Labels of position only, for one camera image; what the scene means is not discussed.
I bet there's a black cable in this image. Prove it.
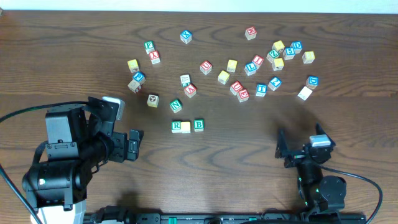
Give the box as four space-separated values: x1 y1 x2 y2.
310 158 384 224
0 101 90 224

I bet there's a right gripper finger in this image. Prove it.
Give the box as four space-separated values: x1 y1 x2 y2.
275 129 289 159
315 123 336 146

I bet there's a blue d block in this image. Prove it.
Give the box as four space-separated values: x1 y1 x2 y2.
290 41 303 54
305 76 319 90

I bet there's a red U block lower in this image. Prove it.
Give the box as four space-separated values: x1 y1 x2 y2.
229 81 243 96

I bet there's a red A block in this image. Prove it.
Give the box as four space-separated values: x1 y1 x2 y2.
184 84 197 98

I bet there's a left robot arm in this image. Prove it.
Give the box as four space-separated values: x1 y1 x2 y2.
22 96 144 223

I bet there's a green F block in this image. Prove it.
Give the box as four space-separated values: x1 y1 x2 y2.
144 40 155 54

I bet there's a blue L block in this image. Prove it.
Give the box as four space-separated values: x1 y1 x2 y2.
244 62 257 76

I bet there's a wood block green side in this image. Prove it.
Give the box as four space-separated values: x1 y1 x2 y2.
180 74 191 88

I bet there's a blue 2 block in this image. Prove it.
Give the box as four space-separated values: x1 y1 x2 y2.
268 77 282 91

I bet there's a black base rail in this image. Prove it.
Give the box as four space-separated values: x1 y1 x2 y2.
83 206 366 224

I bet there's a left black cable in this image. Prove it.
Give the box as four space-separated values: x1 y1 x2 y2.
0 101 90 224

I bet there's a red I block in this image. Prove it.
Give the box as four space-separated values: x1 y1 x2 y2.
252 55 264 69

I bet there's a blue T block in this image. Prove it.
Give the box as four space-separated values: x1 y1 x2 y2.
256 83 267 97

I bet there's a red Y block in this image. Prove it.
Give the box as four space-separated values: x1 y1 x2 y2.
149 50 160 64

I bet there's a yellow O block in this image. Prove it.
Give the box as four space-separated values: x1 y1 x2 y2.
181 121 191 133

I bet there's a yellow block below Z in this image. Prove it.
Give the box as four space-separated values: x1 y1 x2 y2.
272 58 284 71

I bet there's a blue D block upper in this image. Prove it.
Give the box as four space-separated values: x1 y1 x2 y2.
290 41 303 54

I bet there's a red E block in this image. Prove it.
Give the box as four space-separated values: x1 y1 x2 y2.
237 88 249 103

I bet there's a red U block upper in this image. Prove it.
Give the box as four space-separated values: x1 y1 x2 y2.
200 60 212 75

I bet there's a plain wood red-sided block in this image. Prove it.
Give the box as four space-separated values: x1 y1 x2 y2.
127 80 142 93

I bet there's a plain wood block right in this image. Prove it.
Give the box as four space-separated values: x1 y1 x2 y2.
297 86 313 101

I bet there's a red u block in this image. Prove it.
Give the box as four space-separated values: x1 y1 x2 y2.
229 81 243 96
200 60 212 75

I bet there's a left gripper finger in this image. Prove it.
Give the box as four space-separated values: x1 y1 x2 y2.
126 129 144 161
82 97 119 137

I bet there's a green B block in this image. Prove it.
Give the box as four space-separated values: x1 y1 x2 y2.
193 119 205 132

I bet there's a right black cable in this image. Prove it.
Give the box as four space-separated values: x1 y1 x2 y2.
310 158 384 224

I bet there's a yellow 8 block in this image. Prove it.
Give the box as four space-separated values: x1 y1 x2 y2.
302 51 315 64

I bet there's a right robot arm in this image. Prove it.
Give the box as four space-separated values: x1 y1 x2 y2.
275 124 346 221

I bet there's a green Z block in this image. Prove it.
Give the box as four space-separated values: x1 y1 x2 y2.
266 49 280 63

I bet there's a blue P block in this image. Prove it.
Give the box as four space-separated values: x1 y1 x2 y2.
132 72 146 85

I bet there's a wood picture block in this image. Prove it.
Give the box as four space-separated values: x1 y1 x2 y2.
147 95 159 108

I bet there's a blue 5 block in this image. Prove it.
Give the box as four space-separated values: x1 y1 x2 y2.
282 47 295 60

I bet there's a green R block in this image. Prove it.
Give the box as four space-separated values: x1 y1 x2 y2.
171 121 182 133

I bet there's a blue D block lower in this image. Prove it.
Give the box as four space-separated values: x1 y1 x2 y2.
305 76 319 90

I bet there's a green N block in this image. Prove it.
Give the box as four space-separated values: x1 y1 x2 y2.
169 99 182 113

